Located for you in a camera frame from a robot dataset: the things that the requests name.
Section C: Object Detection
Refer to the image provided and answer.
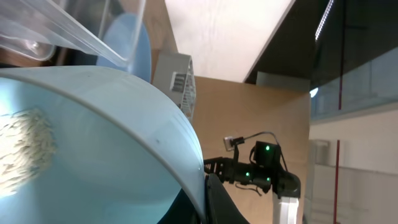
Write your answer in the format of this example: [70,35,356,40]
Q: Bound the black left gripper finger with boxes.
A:
[205,174,249,224]

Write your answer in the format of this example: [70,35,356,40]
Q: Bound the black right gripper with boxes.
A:
[203,157,272,193]

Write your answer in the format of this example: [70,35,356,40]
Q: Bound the light blue small bowl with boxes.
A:
[1,66,206,223]

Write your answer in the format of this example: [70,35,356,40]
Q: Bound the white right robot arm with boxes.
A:
[204,139,301,199]

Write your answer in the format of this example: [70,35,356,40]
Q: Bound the grey dishwasher rack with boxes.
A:
[152,52,197,123]

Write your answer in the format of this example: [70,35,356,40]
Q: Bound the dark blue plate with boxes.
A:
[96,13,152,83]

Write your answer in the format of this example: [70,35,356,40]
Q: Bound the clear plastic bin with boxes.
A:
[1,0,146,67]

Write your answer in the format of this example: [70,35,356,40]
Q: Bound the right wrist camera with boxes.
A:
[223,136,244,152]

